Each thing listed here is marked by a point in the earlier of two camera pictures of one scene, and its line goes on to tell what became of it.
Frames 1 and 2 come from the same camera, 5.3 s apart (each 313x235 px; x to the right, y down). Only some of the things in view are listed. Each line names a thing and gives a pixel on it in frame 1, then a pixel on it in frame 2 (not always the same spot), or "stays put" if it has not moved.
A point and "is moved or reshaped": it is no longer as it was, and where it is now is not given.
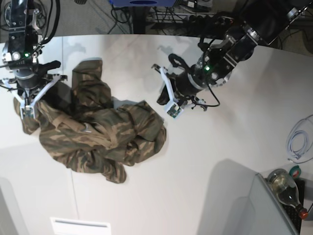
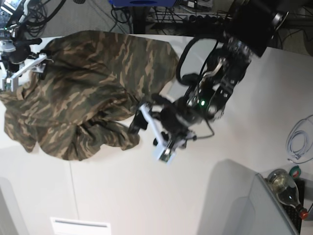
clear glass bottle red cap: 283,187 stays put
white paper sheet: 64,226 stays put
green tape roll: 295,171 stays put
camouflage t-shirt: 81,128 is moved or reshaped
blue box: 144,3 stays put
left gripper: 30,80 → 21,52
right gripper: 185,88 → 177,117
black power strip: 213,19 stays put
